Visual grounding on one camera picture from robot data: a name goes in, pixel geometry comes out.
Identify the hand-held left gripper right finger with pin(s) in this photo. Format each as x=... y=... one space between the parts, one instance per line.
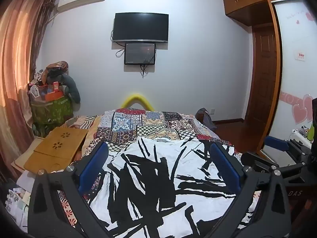
x=224 y=163

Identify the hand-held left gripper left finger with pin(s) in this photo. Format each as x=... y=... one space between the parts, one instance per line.
x=95 y=163

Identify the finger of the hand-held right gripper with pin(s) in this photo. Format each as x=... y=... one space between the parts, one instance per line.
x=260 y=162
x=275 y=142

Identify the black and white t-shirt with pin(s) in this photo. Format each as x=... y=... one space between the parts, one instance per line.
x=161 y=178

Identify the white side table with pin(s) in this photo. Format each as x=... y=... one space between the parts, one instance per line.
x=301 y=135

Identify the bamboo lap desk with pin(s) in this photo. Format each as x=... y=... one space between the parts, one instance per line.
x=57 y=146

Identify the striped cloth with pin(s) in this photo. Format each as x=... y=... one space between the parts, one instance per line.
x=79 y=121

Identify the dark grey backpack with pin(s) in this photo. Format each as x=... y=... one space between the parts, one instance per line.
x=206 y=120

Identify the white heart-print sliding door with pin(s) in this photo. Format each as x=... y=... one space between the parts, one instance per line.
x=294 y=84

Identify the brown wooden door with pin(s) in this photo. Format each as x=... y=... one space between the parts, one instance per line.
x=262 y=79

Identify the green patterned bag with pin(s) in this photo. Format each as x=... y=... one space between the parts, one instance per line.
x=53 y=112

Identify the patchwork patterned blanket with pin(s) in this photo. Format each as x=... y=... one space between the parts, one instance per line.
x=153 y=124

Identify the pale wooden board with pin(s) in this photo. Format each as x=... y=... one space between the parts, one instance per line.
x=23 y=158

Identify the yellow foam tube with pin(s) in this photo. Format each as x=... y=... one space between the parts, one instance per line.
x=136 y=99

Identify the orange box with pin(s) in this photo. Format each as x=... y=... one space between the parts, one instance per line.
x=52 y=96

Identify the small red box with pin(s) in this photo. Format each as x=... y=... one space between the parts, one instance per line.
x=56 y=86

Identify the pile of papers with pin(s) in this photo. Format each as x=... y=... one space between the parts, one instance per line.
x=16 y=205

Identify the floral cloth bundle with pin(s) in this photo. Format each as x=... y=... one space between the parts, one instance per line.
x=55 y=68

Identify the pink sheer curtain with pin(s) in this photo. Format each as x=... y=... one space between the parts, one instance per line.
x=17 y=62

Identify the brown patterned curtain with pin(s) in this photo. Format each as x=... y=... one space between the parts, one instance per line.
x=40 y=34

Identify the wooden overhead cabinet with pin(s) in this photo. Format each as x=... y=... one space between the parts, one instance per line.
x=247 y=2

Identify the wall socket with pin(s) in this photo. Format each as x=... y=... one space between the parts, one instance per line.
x=212 y=111

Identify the small black wall monitor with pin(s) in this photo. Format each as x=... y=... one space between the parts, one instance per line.
x=140 y=53

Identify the black wall television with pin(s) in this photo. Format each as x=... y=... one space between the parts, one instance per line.
x=140 y=26

